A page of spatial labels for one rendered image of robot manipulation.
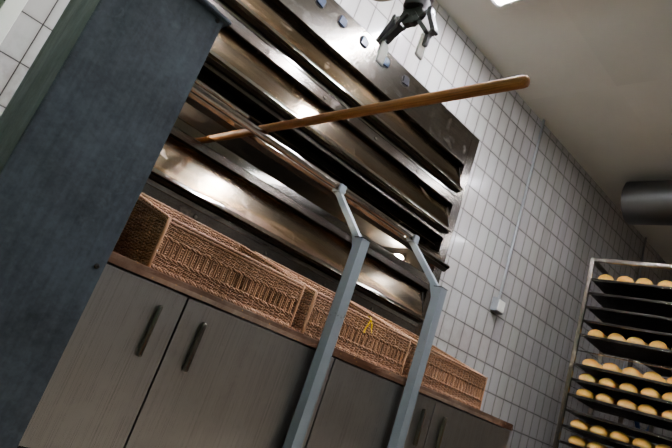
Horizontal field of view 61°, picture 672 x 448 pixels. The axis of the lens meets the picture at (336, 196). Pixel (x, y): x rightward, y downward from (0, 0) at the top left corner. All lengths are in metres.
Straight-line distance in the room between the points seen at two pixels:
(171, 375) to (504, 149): 2.70
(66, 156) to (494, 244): 3.04
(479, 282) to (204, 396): 2.20
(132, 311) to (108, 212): 0.65
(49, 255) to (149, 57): 0.36
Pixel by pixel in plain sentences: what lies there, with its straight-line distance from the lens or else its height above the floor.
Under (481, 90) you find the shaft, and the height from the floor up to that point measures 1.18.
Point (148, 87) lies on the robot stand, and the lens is 1.02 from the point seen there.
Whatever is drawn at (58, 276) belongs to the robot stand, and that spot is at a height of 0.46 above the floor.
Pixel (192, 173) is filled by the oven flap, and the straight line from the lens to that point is 2.25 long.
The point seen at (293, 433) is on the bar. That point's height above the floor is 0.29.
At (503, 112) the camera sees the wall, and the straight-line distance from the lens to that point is 3.82.
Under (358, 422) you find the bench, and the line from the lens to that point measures 2.15.
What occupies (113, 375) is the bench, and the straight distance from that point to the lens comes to 1.60.
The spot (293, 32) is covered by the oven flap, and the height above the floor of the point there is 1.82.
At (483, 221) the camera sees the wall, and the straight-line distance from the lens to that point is 3.58.
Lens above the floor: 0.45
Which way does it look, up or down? 18 degrees up
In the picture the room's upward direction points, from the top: 20 degrees clockwise
